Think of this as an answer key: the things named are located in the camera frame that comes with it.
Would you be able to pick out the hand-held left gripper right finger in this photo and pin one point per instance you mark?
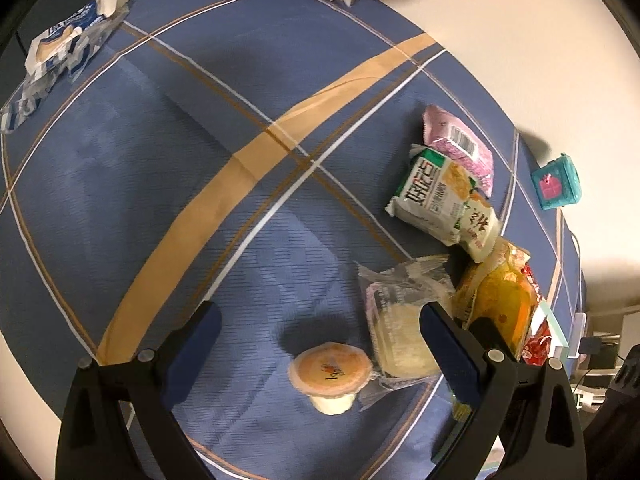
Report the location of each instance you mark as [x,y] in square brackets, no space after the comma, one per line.
[450,355]

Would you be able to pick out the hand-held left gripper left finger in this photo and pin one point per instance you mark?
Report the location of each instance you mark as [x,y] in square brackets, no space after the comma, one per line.
[192,355]

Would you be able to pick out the clear cake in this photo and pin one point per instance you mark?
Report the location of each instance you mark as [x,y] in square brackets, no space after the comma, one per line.
[400,320]

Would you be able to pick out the orange lid jelly cup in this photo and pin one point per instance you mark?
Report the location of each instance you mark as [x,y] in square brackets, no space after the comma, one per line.
[330,370]

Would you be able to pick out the green white snack packet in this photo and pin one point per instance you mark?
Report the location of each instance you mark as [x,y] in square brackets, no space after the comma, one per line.
[430,195]

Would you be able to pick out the black power adapter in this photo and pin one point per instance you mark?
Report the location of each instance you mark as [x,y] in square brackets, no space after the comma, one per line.
[595,352]

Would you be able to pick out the white power strip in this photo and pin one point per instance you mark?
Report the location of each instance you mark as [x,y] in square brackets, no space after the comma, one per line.
[579,330]

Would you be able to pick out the yellow orange snack packet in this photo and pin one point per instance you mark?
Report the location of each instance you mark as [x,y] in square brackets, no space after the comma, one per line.
[500,295]

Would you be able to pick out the red snack packet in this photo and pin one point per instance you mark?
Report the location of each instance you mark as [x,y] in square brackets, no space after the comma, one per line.
[537,345]

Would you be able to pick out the cream snack packet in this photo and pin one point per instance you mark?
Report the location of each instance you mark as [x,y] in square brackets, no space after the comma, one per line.
[480,230]

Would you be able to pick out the blue plaid tablecloth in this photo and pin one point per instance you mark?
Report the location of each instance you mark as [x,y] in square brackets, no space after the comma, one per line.
[200,160]

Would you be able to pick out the teal toy house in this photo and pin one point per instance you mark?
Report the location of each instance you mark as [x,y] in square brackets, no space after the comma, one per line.
[555,185]

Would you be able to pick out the pink snack packet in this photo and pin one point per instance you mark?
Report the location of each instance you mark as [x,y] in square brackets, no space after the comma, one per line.
[450,130]

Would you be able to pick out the blue white snack bag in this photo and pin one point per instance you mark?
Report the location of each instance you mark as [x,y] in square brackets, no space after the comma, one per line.
[70,35]

